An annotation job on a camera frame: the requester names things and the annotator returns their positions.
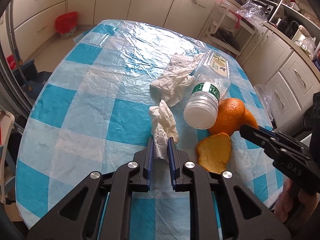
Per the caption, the small orange peel piece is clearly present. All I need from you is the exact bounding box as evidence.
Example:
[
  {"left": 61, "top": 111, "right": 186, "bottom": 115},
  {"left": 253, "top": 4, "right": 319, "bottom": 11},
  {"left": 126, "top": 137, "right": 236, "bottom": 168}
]
[{"left": 196, "top": 133, "right": 232, "bottom": 174}]

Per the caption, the large orange peel half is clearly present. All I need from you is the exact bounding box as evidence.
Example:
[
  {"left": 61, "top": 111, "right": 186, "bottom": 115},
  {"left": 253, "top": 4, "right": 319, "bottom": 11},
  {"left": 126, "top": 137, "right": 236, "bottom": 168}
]
[{"left": 208, "top": 98, "right": 259, "bottom": 137}]

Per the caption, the long white tissue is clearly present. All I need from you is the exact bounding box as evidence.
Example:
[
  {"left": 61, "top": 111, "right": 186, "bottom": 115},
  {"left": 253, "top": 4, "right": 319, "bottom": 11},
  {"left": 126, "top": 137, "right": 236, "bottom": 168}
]
[{"left": 150, "top": 53, "right": 204, "bottom": 107}]

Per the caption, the clear plastic water bottle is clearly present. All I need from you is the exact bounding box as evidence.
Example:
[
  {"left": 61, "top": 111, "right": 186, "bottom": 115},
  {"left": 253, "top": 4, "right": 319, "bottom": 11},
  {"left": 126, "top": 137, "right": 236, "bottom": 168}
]
[{"left": 183, "top": 50, "right": 231, "bottom": 130}]

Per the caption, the red trash bin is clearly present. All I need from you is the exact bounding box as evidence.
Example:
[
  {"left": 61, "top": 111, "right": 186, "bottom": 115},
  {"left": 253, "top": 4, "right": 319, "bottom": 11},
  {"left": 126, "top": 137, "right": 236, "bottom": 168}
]
[{"left": 55, "top": 11, "right": 78, "bottom": 40}]

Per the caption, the person's right hand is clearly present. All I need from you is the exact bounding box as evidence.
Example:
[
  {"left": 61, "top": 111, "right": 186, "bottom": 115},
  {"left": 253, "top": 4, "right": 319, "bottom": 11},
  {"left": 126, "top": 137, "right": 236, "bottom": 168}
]
[{"left": 274, "top": 179, "right": 318, "bottom": 227}]

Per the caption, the clear plastic bag in drawer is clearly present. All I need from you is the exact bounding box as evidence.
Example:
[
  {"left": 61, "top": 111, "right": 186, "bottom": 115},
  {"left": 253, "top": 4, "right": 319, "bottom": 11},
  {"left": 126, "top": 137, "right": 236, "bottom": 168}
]
[{"left": 254, "top": 84, "right": 274, "bottom": 122}]

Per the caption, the white plastic bag on counter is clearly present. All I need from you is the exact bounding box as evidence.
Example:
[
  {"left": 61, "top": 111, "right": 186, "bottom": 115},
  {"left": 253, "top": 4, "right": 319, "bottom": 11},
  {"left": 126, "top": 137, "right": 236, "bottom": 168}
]
[{"left": 292, "top": 25, "right": 316, "bottom": 60}]

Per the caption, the black pan on rack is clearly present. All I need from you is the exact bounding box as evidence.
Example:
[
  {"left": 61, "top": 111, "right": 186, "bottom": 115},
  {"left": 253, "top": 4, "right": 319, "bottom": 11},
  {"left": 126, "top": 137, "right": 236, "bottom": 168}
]
[{"left": 210, "top": 28, "right": 240, "bottom": 51}]

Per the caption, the blue dustpan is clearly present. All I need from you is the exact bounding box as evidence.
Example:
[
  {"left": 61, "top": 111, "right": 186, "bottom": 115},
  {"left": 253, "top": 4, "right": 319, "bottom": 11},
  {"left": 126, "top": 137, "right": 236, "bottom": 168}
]
[{"left": 12, "top": 60, "right": 52, "bottom": 100}]

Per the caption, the white shelf rack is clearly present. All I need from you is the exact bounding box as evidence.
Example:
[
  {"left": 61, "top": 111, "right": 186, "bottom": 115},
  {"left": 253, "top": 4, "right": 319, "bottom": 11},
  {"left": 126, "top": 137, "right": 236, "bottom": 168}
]
[{"left": 199, "top": 1, "right": 257, "bottom": 58}]

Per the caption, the white chair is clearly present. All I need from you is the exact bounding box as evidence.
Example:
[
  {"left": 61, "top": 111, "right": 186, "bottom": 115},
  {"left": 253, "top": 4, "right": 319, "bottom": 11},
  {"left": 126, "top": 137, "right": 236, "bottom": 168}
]
[{"left": 1, "top": 109, "right": 16, "bottom": 204}]

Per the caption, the clear plastic bag on rack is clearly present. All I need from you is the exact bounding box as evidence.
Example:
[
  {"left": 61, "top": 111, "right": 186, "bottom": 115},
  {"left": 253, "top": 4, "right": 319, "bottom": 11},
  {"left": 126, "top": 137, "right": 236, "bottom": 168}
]
[{"left": 236, "top": 0, "right": 267, "bottom": 24}]

